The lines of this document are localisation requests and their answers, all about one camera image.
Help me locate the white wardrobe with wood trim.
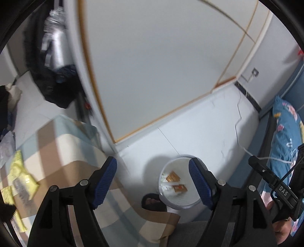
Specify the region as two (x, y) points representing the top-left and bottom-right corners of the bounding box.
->
(64, 0), (273, 152)

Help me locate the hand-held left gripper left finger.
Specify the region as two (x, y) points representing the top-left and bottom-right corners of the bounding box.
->
(27, 156), (117, 247)

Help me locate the yellow plastic packet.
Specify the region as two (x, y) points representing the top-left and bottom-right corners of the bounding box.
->
(9, 150), (40, 205)
(0, 185), (28, 233)

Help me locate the beige bag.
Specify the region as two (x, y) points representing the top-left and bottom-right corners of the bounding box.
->
(5, 83), (23, 112)

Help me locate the silver folded umbrella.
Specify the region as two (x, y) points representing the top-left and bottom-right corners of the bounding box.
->
(40, 7), (76, 83)

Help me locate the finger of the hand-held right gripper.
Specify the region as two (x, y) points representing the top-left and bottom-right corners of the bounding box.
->
(248, 155), (279, 188)

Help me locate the blue floral bedding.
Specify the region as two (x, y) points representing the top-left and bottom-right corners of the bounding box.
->
(259, 95), (304, 235)

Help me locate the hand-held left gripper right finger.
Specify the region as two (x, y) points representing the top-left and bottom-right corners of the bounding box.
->
(189, 157), (278, 247)

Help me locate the black hanging jacket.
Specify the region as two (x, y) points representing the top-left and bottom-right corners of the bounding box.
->
(22, 7), (82, 108)

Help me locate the white tissue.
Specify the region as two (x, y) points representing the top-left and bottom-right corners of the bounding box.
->
(160, 174), (177, 196)

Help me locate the white trash bin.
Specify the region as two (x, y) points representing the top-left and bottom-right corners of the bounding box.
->
(158, 155), (209, 211)

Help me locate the wall socket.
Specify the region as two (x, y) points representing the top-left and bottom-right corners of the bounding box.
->
(248, 68), (260, 82)

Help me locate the white cable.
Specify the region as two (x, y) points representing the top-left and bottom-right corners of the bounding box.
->
(234, 93), (295, 164)

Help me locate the black slipper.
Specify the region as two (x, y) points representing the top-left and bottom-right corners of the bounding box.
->
(141, 193), (168, 212)

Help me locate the black clothes pile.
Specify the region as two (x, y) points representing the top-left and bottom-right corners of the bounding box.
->
(0, 85), (10, 133)

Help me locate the grey plastic mailer bag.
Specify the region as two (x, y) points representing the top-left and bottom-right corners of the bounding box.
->
(0, 131), (16, 167)

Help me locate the checkered tablecloth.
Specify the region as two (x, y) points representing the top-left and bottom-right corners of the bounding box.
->
(0, 115), (181, 247)

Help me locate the person's right hand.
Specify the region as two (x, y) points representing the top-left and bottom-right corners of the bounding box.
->
(267, 201), (294, 246)

